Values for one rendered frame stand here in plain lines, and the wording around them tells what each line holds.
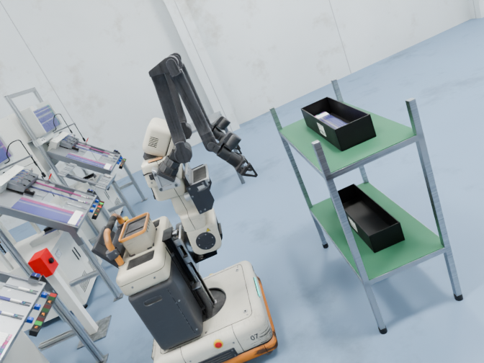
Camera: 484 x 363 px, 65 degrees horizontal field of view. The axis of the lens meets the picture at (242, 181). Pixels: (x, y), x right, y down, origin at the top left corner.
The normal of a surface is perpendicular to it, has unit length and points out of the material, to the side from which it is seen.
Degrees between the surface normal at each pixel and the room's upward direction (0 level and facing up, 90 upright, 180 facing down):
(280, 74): 90
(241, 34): 90
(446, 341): 0
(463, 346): 0
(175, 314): 90
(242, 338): 90
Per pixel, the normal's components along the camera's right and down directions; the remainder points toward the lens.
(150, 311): 0.12, 0.35
